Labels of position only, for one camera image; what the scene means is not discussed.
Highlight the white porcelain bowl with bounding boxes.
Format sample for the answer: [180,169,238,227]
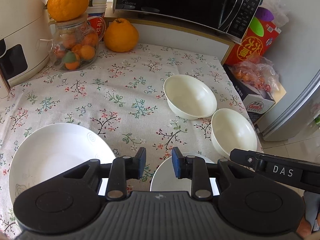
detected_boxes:
[150,153,220,196]

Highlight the cream bowl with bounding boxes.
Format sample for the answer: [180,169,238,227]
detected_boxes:
[163,74,217,120]
[211,108,258,158]

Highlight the plain white plate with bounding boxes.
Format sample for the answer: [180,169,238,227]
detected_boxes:
[9,123,116,203]

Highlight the person's right hand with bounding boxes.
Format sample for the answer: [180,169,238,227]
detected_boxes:
[297,191,319,238]

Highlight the dark cardboard box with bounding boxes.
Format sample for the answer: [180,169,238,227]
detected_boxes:
[223,64,286,124]

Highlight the floral tablecloth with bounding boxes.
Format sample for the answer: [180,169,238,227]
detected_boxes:
[1,44,247,238]

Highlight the silver refrigerator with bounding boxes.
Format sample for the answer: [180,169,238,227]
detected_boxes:
[257,72,319,141]

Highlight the plastic bag of tangerines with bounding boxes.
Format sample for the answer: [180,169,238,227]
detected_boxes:
[231,53,280,93]

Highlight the red gift box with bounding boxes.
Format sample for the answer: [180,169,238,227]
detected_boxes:
[225,7,281,66]

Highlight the glass jar of tangerines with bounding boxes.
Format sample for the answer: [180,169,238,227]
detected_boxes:
[36,13,106,72]

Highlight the large orange on table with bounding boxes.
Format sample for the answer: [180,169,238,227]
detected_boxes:
[104,18,139,53]

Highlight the black microwave oven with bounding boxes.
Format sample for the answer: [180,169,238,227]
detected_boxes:
[112,0,262,42]

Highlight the stacked instant noodle cups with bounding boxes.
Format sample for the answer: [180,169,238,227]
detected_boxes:
[86,0,107,41]

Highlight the white air fryer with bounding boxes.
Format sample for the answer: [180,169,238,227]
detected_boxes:
[1,0,52,98]

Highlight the large orange on jar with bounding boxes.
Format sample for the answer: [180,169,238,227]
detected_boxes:
[44,0,98,23]

